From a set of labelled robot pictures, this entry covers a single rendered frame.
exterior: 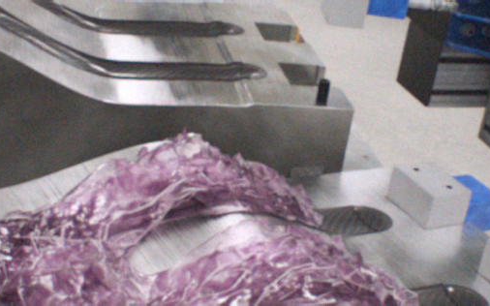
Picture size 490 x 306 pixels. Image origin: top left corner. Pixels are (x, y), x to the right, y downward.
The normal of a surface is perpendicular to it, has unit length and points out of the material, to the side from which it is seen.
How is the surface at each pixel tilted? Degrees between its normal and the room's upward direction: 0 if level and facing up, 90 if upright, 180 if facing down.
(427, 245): 0
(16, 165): 90
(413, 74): 90
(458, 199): 90
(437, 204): 90
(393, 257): 0
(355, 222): 5
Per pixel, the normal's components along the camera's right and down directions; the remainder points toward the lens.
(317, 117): 0.18, 0.45
